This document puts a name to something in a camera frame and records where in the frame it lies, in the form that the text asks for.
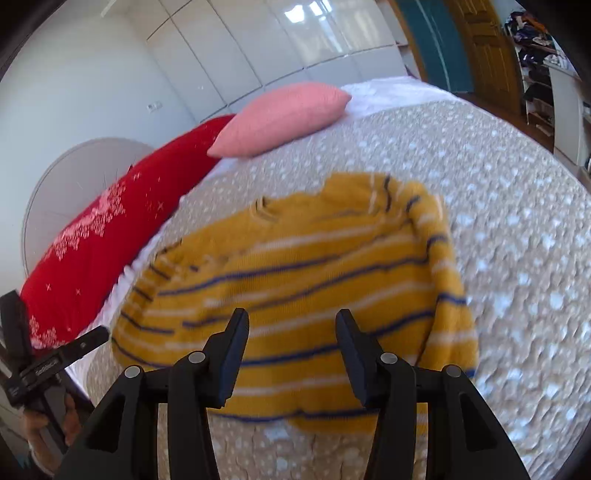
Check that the yellow striped knit sweater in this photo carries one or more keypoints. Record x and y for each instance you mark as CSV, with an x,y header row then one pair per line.
x,y
379,247

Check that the white wall socket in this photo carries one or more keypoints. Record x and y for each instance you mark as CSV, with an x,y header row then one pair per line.
x,y
152,107

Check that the white fluffy bed sheet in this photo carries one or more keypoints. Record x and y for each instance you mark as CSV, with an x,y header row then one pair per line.
x,y
368,98

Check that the pink knit pillow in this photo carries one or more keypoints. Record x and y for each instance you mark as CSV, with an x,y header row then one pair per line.
x,y
278,117

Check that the beige heart-pattern quilt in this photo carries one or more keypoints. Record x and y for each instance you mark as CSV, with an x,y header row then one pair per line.
x,y
520,227

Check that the red floral pillow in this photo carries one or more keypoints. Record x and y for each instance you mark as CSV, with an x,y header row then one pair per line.
x,y
68,287

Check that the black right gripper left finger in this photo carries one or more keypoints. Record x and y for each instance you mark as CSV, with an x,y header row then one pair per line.
x,y
119,440

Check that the pile of clothes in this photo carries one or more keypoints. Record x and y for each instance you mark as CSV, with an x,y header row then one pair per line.
x,y
531,38

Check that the wooden door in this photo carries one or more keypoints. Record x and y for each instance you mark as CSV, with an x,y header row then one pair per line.
x,y
491,55

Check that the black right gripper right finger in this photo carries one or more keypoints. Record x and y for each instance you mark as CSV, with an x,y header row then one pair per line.
x,y
465,440

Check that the white glossy wardrobe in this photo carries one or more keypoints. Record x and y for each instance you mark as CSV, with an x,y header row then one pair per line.
x,y
218,55

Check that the white round headboard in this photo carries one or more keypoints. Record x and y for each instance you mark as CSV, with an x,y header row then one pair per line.
x,y
69,185

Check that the white shelf unit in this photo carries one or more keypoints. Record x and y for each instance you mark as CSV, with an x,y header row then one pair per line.
x,y
556,104

